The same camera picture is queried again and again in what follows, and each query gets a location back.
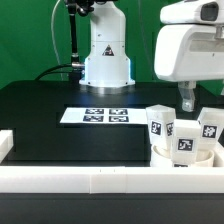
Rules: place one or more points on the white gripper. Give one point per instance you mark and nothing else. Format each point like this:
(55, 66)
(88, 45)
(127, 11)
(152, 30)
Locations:
(190, 45)

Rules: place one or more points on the white round stool seat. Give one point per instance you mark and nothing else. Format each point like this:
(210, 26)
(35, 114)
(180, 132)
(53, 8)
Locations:
(161, 158)

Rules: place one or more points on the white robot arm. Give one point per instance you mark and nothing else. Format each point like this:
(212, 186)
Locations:
(107, 66)

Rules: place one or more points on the white marker sheet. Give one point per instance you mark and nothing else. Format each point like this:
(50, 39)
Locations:
(80, 115)

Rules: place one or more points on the white left fence bar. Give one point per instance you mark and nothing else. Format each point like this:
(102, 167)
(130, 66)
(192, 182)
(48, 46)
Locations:
(6, 143)

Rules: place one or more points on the white front fence bar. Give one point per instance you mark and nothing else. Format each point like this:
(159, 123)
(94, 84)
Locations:
(96, 180)

